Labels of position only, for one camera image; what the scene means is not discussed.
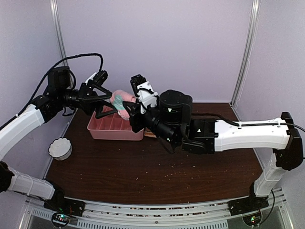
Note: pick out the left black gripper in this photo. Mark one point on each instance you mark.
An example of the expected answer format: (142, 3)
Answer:
(86, 97)

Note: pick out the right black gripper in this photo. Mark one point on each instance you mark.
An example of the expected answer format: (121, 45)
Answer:
(133, 108)

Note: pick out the pink sock with teal patches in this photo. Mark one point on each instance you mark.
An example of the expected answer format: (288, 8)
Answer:
(117, 99)

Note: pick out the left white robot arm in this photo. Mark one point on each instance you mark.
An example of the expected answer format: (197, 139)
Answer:
(58, 95)

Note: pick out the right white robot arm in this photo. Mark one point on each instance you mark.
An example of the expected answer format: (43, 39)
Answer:
(169, 116)

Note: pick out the pink divided organizer tray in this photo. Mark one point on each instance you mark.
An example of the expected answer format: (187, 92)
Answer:
(112, 127)

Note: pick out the beige striped ribbed sock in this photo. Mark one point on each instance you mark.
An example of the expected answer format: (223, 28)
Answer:
(149, 133)

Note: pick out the white fluted bowl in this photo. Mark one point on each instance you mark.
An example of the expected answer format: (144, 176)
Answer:
(60, 149)

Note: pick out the left round control board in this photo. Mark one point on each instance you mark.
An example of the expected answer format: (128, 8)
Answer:
(60, 220)

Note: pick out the round control board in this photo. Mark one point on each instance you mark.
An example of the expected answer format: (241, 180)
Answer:
(252, 220)
(60, 220)

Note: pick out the right round control board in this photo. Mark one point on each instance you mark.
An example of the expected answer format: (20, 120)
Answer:
(252, 220)

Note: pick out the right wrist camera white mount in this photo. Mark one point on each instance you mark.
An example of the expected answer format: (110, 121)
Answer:
(143, 91)

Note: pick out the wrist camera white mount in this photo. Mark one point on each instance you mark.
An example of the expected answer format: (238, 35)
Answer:
(97, 79)
(143, 91)

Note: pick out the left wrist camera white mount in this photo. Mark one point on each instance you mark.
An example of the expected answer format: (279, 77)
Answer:
(97, 79)

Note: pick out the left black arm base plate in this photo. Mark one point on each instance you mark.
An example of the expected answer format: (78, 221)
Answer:
(67, 206)

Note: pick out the right aluminium frame post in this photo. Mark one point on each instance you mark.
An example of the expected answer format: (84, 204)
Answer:
(247, 52)

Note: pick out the aluminium frame post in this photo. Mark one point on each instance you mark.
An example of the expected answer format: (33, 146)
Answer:
(247, 52)
(57, 26)

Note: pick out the left aluminium frame post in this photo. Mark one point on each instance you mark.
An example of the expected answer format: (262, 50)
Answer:
(57, 26)

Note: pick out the aluminium front rail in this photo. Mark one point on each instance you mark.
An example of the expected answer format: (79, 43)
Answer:
(205, 215)

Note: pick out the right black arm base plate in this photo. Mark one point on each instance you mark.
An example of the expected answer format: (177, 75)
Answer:
(246, 205)

